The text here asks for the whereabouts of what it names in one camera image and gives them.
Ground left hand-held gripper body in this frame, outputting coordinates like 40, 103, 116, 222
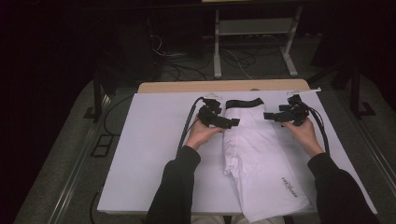
197, 91, 233, 128

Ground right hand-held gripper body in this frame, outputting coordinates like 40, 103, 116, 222
278, 88, 322, 127

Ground white shorts with black waistband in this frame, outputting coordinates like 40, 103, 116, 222
222, 97, 314, 223

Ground person's left hand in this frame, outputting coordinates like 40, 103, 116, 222
185, 119, 224, 152

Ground person's right hand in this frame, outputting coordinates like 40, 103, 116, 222
282, 118, 325, 158

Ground wooden table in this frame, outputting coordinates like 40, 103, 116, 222
137, 78, 311, 94

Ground black metal stand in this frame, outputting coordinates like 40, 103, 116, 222
349, 60, 376, 119
83, 69, 116, 123

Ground white metal stand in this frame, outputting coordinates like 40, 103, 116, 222
213, 5, 304, 79

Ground white board table cover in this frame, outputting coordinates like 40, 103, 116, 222
97, 90, 378, 217

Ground black floor socket panel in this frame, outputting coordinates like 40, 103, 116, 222
91, 133, 115, 158

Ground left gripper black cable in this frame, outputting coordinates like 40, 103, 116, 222
176, 96, 205, 158

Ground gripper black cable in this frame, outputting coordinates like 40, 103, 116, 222
303, 104, 331, 157
176, 96, 205, 158

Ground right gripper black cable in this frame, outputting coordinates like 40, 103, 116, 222
303, 104, 331, 157

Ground tangle of black floor cables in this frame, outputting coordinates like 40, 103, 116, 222
148, 34, 216, 82

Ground white floor cable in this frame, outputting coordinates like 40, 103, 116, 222
223, 49, 254, 80

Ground metal floor rail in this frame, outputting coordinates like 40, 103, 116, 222
46, 92, 113, 224
337, 90, 396, 190

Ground black floor cable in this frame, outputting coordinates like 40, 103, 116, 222
103, 92, 134, 136

